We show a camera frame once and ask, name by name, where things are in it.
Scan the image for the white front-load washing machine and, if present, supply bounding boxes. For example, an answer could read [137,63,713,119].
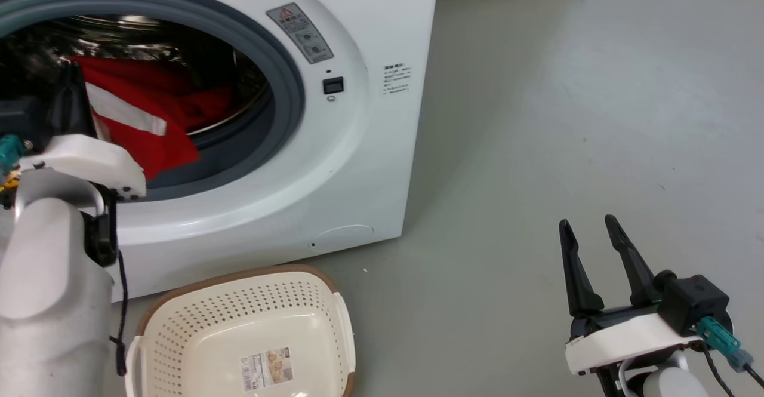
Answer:
[0,0,440,303]

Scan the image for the cream perforated laundry basket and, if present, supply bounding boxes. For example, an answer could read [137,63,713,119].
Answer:
[124,264,358,397]

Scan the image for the paper product label sticker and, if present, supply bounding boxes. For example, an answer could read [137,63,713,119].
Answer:
[240,347,295,393]

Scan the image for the teal left cable connector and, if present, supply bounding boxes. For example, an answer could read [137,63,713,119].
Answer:
[0,135,26,174]

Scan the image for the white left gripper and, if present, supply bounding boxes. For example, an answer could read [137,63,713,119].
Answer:
[17,61,147,202]

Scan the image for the grey rubber door gasket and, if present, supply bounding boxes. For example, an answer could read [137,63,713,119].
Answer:
[0,0,307,202]

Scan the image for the grey warning label sticker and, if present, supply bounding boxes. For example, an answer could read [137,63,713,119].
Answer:
[266,2,334,65]

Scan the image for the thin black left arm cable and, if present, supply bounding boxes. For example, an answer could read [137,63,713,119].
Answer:
[109,248,130,377]

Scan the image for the red garment with white stripe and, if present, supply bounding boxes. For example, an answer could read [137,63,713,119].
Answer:
[67,55,235,181]

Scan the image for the steel washing machine drum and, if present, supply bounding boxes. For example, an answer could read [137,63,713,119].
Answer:
[0,15,270,137]

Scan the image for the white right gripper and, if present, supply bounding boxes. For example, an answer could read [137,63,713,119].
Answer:
[558,214,706,377]

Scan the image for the teal cable connector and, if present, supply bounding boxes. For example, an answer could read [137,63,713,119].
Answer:
[697,316,754,374]
[0,135,26,174]

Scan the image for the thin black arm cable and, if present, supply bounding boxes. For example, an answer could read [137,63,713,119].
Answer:
[702,343,764,397]
[109,248,130,377]

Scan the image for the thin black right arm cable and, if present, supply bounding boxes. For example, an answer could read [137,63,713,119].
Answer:
[702,343,764,397]

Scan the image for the small printed text label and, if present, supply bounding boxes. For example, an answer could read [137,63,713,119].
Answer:
[382,62,413,97]

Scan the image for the teal right cable connector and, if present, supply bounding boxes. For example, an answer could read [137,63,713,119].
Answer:
[697,316,754,374]

